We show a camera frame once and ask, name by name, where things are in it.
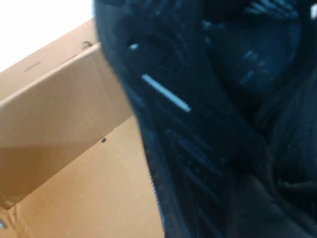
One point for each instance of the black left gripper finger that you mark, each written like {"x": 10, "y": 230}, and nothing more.
{"x": 250, "y": 213}

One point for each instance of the black mesh sneaker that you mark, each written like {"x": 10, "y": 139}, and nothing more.
{"x": 198, "y": 99}

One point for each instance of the brown cardboard shoe box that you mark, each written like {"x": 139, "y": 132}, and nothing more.
{"x": 74, "y": 173}

